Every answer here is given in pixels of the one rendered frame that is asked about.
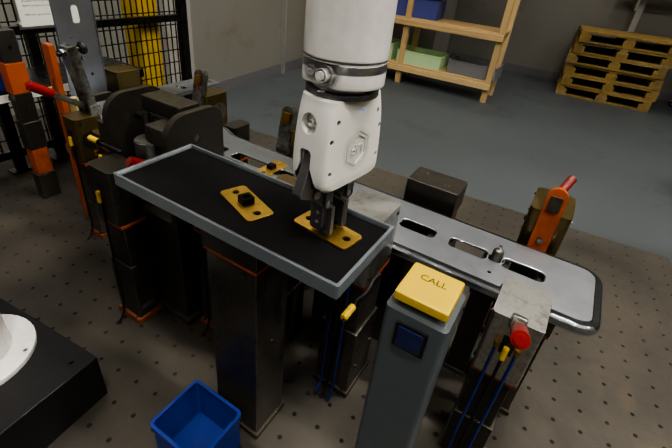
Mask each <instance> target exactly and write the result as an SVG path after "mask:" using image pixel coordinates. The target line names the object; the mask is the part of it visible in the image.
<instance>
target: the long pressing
mask: <svg viewBox="0 0 672 448"><path fill-rule="evenodd" d="M223 143H224V148H226V149H228V150H227V151H224V157H225V158H228V159H230V160H233V161H235V162H237V163H240V164H242V165H245V166H247V167H250V168H252V169H255V170H257V169H259V168H257V167H255V166H252V165H250V164H247V163H245V162H242V161H240V160H237V159H235V158H232V156H234V155H237V154H241V155H243V156H246V157H248V158H251V159H253V160H256V161H258V162H261V163H263V164H266V165H267V164H269V163H270V162H273V161H275V160H279V161H281V162H284V163H286V164H288V166H287V167H285V168H283V169H281V170H280V171H283V172H286V173H289V174H291V175H294V174H293V157H290V156H287V155H285V154H282V153H280V152H277V151H274V150H272V149H269V148H266V147H264V146H261V145H258V144H256V143H253V142H250V141H248V140H245V139H242V138H240V137H237V136H235V135H234V134H233V133H232V132H231V131H230V130H229V129H227V128H226V127H223ZM280 171H278V172H280ZM278 172H276V173H278ZM276 173H274V174H272V175H270V176H272V177H274V178H276V177H277V175H275V174H276ZM359 189H365V190H368V191H371V192H373V193H376V194H378V195H381V196H384V197H386V198H389V199H392V200H394V201H397V202H399V203H401V208H400V213H399V217H398V222H397V227H396V231H395V236H394V241H393V246H392V250H391V253H392V254H395V255H397V256H399V257H402V258H404V259H406V260H408V261H411V262H413V263H416V262H418V263H420V264H422V265H424V266H427V267H429V268H431V269H434V270H436V271H438V272H440V273H443V274H445V275H447V276H450V277H452V278H454V279H456V280H459V281H461V282H463V283H465V286H467V287H470V288H472V289H474V290H477V291H479V292H481V293H483V294H486V295H488V296H490V297H492V298H495V299H497V297H498V295H499V293H500V290H501V288H500V285H501V283H504V280H505V278H506V276H510V277H513V278H515V279H517V280H520V281H522V282H525V283H527V284H530V285H532V286H534V287H537V288H539V289H542V290H544V291H547V292H549V293H551V294H552V295H553V301H552V307H551V310H550V315H549V319H548V322H549V323H552V324H554V325H556V326H558V327H561V328H563V329H565V330H568V331H570V332H572V333H575V334H578V335H584V336H591V335H595V334H596V333H598V331H599V330H600V328H601V320H602V302H603V283H602V281H601V279H600V278H599V277H598V276H597V275H596V274H595V273H594V272H592V271H591V270H589V269H587V268H585V267H583V266H580V265H578V264H575V263H572V262H570V261H567V260H564V259H562V258H559V257H556V256H554V255H551V254H548V253H546V252H543V251H540V250H538V249H535V248H532V247H530V246H527V245H525V244H522V243H519V242H517V241H514V240H511V239H509V238H506V237H503V236H501V235H498V234H495V233H493V232H490V231H487V230H485V229H482V228H479V227H477V226H474V225H471V224H469V223H466V222H463V221H461V220H458V219H455V218H453V217H450V216H447V215H445V214H442V213H439V212H437V211H434V210H431V209H429V208H426V207H423V206H421V205H418V204H415V203H413V202H410V201H407V200H405V199H402V198H399V197H397V196H394V195H391V194H389V193H386V192H383V191H381V190H378V189H375V188H373V187H370V186H367V185H365V184H362V183H359V182H357V181H355V182H354V187H353V193H352V195H353V194H354V193H356V192H357V191H358V190H359ZM352 195H351V196H352ZM351 196H350V197H351ZM402 221H409V222H412V223H414V224H417V225H419V226H422V227H424V228H427V229H429V230H432V231H434V232H435V233H436V235H435V236H434V237H427V236H425V235H422V234H420V233H417V232H415V231H412V230H410V229H407V228H405V227H402V226H401V225H400V224H401V223H402ZM453 239H454V240H457V241H460V242H462V243H465V244H467V245H470V246H472V247H475V248H477V249H480V250H482V251H485V252H486V253H487V256H486V258H484V259H482V258H479V257H476V256H474V255H471V254H469V253H467V252H464V251H462V250H459V249H457V248H454V247H452V246H450V245H449V244H448V243H449V242H450V240H453ZM499 246H502V247H499ZM496 247H499V248H502V249H503V250H504V256H503V258H502V261H501V263H497V262H494V261H492V260H490V259H489V258H488V256H489V255H491V254H492V251H493V249H494V248H496ZM505 260H506V261H510V262H513V263H515V264H518V265H520V266H523V267H525V268H528V269H530V270H533V271H535V272H538V273H540V274H542V275H543V276H544V280H543V282H538V281H536V280H533V279H531V278H528V277H526V276H523V275H521V274H518V273H516V272H513V271H511V270H508V269H506V268H504V267H503V266H502V264H504V263H505ZM503 261H504V263H503ZM487 271H489V272H491V273H488V272H487Z"/></svg>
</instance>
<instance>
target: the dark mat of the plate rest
mask: <svg viewBox="0 0 672 448"><path fill-rule="evenodd" d="M122 176H124V177H126V178H128V179H130V180H132V181H134V182H136V183H138V184H140V185H142V186H144V187H146V188H148V189H150V190H152V191H154V192H156V193H158V194H160V195H162V196H164V197H166V198H168V199H170V200H172V201H174V202H176V203H178V204H180V205H182V206H184V207H186V208H188V209H190V210H192V211H194V212H196V213H198V214H200V215H202V216H204V217H206V218H208V219H210V220H211V221H213V222H215V223H217V224H219V225H221V226H223V227H225V228H227V229H229V230H231V231H233V232H235V233H237V234H239V235H241V236H243V237H245V238H247V239H249V240H251V241H253V242H255V243H257V244H259V245H261V246H263V247H265V248H267V249H269V250H271V251H273V252H275V253H277V254H279V255H281V256H283V257H285V258H287V259H289V260H291V261H293V262H295V263H297V264H299V265H301V266H303V267H305V268H307V269H309V270H311V271H313V272H315V273H317V274H319V275H321V276H323V277H325V278H327V279H329V280H331V281H333V282H335V283H338V282H339V281H340V280H341V279H342V278H343V277H344V276H345V275H346V274H347V273H348V272H349V271H350V270H351V269H352V267H353V266H354V265H355V264H356V263H357V262H358V261H359V260H360V259H361V258H362V257H363V256H364V255H365V254H366V253H367V252H368V250H369V249H370V248H371V247H372V246H373V245H374V244H375V243H376V242H377V241H378V240H379V239H380V238H381V237H382V236H383V235H384V233H385V232H386V231H387V230H386V229H384V228H381V227H379V226H377V225H374V224H372V223H369V222H367V221H364V220H362V219H360V218H357V217H355V216H352V215H350V214H348V213H347V217H346V224H345V225H344V226H345V227H347V228H349V229H350V230H352V231H354V232H356V233H358V234H360V235H361V236H362V238H361V240H360V241H359V242H358V243H356V244H355V245H353V246H352V247H351V248H349V249H348V250H346V251H342V250H340V249H338V248H336V247H335V246H333V245H331V244H329V243H328V242H326V241H324V240H323V239H321V238H319V237H317V236H316V235H314V234H312V233H311V232H309V231H307V230H305V229H304V228H302V227H300V226H299V225H297V224H295V223H294V219H295V218H297V217H299V216H300V215H302V214H304V213H306V212H308V211H310V210H311V200H301V199H299V198H297V197H295V196H293V194H292V192H293V191H292V190H290V189H288V188H285V187H283V186H280V185H278V184H276V183H273V182H271V181H268V180H266V179H264V178H261V177H259V176H256V175H254V174H252V173H249V172H247V171H244V170H242V169H240V168H237V167H235V166H232V165H230V164H228V163H225V162H223V161H220V160H218V159H216V158H213V157H211V156H208V155H206V154H204V153H201V152H199V151H196V150H194V149H192V148H191V149H188V150H185V151H183V152H180V153H178V154H175V155H173V156H170V157H167V158H165V159H162V160H160V161H157V162H154V163H152V164H149V165H147V166H144V167H142V168H139V169H136V170H134V171H131V172H129V173H126V174H123V175H122ZM238 186H246V187H247V188H248V189H249V190H250V191H251V192H253V193H254V194H255V195H256V196H257V197H258V198H259V199H260V200H261V201H262V202H263V203H264V204H265V205H267V206H268V207H269V208H270V209H271V210H272V211H273V216H271V217H268V218H265V219H262V220H259V221H256V222H253V223H248V222H246V221H245V220H244V219H243V218H242V217H241V216H240V215H239V213H238V212H237V211H236V210H235V209H234V208H233V207H232V206H231V205H230V204H229V203H228V202H227V201H226V200H225V199H224V198H223V197H222V196H221V193H220V192H221V191H223V190H226V189H230V188H234V187H238Z"/></svg>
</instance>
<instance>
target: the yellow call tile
mask: <svg viewBox="0 0 672 448"><path fill-rule="evenodd" d="M464 287H465V283H463V282H461V281H459V280H456V279H454V278H452V277H450V276H447V275H445V274H443V273H440V272H438V271H436V270H434V269H431V268H429V267H427V266H424V265H422V264H420V263H418V262H416V263H415V264H414V265H413V266H412V268H411V269H410V270H409V272H408V273H407V274H406V276H405V277H404V279H403V280H402V281H401V283H400V284H399V285H398V287H397V288H396V289H395V292H394V298H395V299H397V300H399V301H401V302H403V303H405V304H407V305H410V306H412V307H414V308H416V309H418V310H420V311H422V312H424V313H426V314H428V315H430V316H432V317H434V318H436V319H438V320H440V321H442V322H445V323H446V322H447V321H448V319H449V317H450V315H451V313H452V312H453V310H454V308H455V306H456V304H457V302H458V300H459V298H460V296H461V294H462V292H463V290H464Z"/></svg>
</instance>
